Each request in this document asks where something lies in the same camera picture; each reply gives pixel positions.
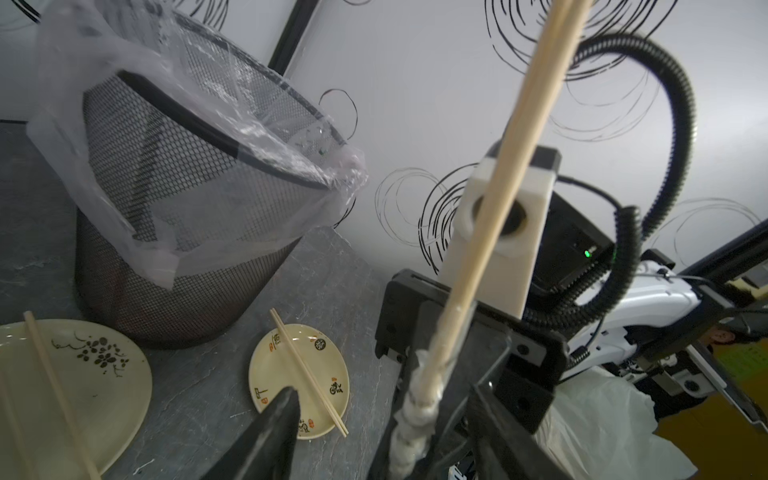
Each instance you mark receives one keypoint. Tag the white plastic bag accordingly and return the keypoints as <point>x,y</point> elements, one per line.
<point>599,426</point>

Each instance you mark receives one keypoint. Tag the clear plastic bin liner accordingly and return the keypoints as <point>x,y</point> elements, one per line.
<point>186,154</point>

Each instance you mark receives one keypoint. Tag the chopsticks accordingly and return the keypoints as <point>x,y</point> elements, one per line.
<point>543,81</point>
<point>288,340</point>
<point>57,396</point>

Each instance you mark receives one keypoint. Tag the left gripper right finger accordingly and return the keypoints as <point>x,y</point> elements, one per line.
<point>502,447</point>

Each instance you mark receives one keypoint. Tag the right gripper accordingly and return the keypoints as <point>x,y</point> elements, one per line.
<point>456,372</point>

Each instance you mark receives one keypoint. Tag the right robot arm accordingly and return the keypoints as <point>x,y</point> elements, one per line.
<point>661,315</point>

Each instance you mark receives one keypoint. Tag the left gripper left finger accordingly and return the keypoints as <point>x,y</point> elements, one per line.
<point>265,449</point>

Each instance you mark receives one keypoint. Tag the cream plate with red marks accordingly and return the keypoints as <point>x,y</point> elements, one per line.
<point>273,368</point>

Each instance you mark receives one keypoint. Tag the black mesh trash bin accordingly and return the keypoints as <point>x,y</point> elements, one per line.
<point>196,309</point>

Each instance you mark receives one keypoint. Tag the cream plate with black patch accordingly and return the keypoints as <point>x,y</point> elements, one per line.
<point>106,381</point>

